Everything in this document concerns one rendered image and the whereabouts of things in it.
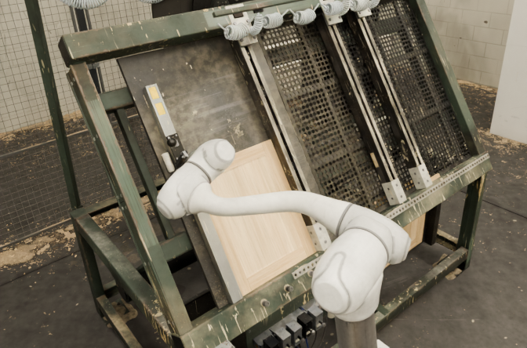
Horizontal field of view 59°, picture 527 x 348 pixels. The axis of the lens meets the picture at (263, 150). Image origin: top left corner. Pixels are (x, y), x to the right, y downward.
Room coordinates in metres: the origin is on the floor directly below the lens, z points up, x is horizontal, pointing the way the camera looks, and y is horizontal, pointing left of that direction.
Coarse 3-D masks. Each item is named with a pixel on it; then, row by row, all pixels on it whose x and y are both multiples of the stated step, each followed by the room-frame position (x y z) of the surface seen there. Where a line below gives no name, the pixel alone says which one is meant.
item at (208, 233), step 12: (156, 84) 1.85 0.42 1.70; (156, 108) 1.78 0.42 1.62; (156, 120) 1.78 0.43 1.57; (168, 120) 1.78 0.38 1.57; (168, 132) 1.74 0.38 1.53; (204, 216) 1.59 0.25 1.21; (204, 228) 1.56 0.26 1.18; (204, 240) 1.56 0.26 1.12; (216, 240) 1.55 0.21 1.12; (216, 252) 1.52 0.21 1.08; (216, 264) 1.49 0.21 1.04; (228, 264) 1.51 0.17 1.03; (228, 276) 1.48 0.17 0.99; (228, 288) 1.45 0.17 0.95; (228, 300) 1.44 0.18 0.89
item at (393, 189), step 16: (320, 0) 2.48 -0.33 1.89; (320, 16) 2.51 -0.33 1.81; (336, 16) 2.48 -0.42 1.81; (320, 32) 2.50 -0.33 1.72; (336, 32) 2.47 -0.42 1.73; (336, 48) 2.41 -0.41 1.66; (336, 64) 2.41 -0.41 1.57; (352, 80) 2.34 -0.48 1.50; (352, 96) 2.31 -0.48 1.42; (352, 112) 2.31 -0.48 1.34; (368, 112) 2.28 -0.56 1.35; (368, 128) 2.22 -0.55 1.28; (368, 144) 2.22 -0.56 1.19; (384, 160) 2.15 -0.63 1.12; (384, 176) 2.12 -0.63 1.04; (400, 192) 2.08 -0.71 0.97
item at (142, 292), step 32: (448, 160) 2.71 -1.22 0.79; (480, 192) 2.54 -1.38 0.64; (96, 224) 2.19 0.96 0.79; (192, 256) 2.00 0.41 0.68; (448, 256) 2.48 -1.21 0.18; (96, 288) 2.27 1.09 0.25; (128, 288) 1.69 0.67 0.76; (416, 288) 2.19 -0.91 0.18; (160, 320) 1.46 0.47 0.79; (192, 320) 1.51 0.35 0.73; (384, 320) 1.98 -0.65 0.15
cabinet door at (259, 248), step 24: (264, 144) 1.94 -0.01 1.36; (240, 168) 1.81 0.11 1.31; (264, 168) 1.87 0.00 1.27; (216, 192) 1.70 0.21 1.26; (240, 192) 1.74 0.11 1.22; (264, 192) 1.80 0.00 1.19; (216, 216) 1.63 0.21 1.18; (240, 216) 1.68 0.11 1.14; (264, 216) 1.72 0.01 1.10; (288, 216) 1.77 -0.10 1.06; (240, 240) 1.61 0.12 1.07; (264, 240) 1.66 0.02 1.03; (288, 240) 1.70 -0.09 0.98; (240, 264) 1.55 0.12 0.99; (264, 264) 1.59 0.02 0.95; (288, 264) 1.63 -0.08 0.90; (240, 288) 1.48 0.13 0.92
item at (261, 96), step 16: (256, 16) 2.06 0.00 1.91; (256, 32) 2.09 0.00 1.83; (240, 48) 2.12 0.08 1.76; (240, 64) 2.13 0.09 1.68; (256, 64) 2.11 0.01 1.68; (256, 80) 2.06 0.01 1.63; (256, 96) 2.04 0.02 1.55; (272, 112) 2.01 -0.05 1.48; (272, 128) 1.96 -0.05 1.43; (288, 144) 1.94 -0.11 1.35; (288, 160) 1.89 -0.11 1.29; (288, 176) 1.88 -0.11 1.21; (320, 224) 1.76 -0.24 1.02; (320, 240) 1.72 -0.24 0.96
